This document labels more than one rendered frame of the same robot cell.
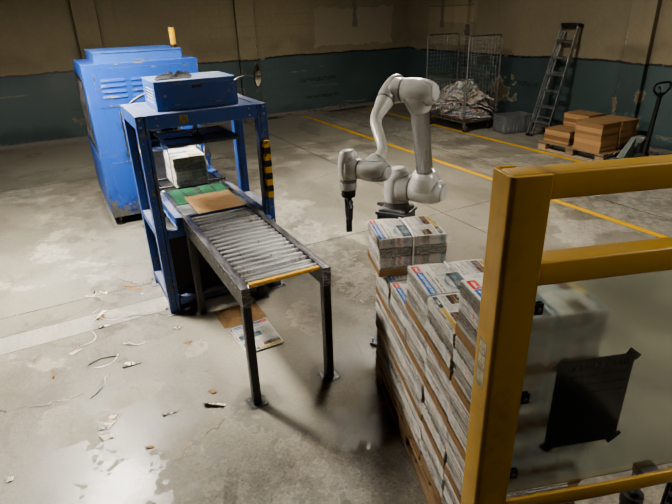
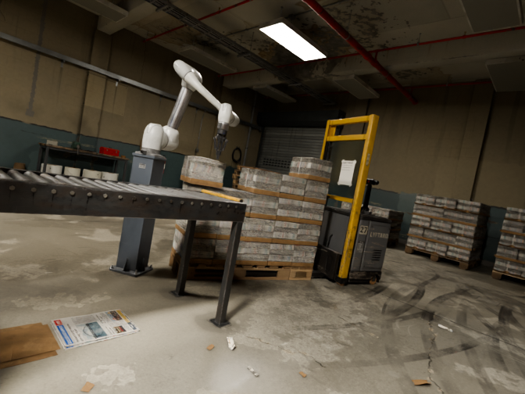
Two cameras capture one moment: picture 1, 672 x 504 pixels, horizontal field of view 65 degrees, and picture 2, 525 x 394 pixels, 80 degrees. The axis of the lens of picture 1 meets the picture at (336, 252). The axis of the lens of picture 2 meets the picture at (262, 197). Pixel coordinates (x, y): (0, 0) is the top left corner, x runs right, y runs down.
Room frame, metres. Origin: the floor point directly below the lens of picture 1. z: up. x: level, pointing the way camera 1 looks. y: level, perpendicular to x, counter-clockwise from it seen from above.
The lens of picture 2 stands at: (3.06, 2.44, 0.97)
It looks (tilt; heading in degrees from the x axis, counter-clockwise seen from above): 3 degrees down; 251
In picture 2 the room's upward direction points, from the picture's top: 10 degrees clockwise
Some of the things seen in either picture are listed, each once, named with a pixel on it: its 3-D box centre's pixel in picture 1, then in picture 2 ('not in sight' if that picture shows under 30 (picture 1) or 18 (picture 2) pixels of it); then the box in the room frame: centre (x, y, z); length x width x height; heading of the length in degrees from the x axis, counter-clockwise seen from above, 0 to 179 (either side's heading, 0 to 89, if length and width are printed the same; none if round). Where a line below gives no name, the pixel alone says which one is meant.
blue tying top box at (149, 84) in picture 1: (189, 90); not in sight; (4.11, 1.06, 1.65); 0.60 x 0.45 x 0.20; 118
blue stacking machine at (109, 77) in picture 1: (145, 118); not in sight; (6.54, 2.28, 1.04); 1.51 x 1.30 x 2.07; 28
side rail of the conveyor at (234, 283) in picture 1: (211, 255); (144, 205); (3.10, 0.81, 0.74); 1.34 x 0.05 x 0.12; 28
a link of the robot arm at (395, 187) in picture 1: (398, 183); (154, 136); (3.14, -0.40, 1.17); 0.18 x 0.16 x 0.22; 55
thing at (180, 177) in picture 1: (185, 166); not in sight; (4.62, 1.33, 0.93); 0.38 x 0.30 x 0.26; 28
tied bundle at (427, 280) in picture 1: (454, 297); (259, 181); (2.09, -0.54, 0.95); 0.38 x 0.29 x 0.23; 100
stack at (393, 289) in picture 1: (437, 372); (237, 232); (2.22, -0.51, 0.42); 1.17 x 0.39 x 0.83; 10
